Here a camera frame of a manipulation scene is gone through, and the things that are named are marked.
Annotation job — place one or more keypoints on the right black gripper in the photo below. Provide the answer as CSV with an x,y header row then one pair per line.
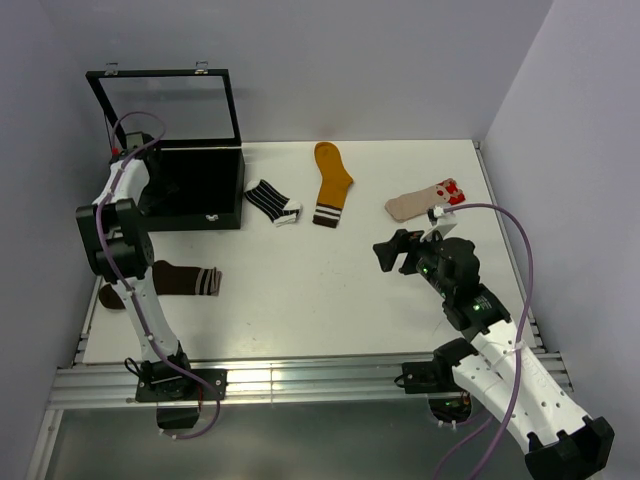
x,y
403,241

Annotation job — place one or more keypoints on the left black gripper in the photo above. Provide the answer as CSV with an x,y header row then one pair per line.
x,y
149,200

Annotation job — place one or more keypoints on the black white striped ankle sock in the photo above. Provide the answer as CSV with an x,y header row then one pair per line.
x,y
280,210

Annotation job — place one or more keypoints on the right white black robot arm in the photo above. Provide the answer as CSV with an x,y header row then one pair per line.
x,y
560,440

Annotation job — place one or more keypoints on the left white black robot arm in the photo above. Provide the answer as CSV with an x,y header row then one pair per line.
x,y
119,250

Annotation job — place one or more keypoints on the beige red reindeer sock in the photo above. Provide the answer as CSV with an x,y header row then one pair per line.
x,y
410,205

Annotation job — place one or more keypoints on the black glass-lid display box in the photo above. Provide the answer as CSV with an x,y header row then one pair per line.
x,y
192,114

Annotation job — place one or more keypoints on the mustard yellow striped sock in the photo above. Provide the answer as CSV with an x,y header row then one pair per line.
x,y
335,185

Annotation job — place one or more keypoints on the brown pink striped sock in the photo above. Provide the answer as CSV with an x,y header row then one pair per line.
x,y
185,280

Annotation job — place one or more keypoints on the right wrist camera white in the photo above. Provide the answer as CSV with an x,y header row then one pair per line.
x,y
441,221

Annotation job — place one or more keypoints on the aluminium mounting rail frame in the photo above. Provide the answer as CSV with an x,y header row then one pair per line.
x,y
305,313

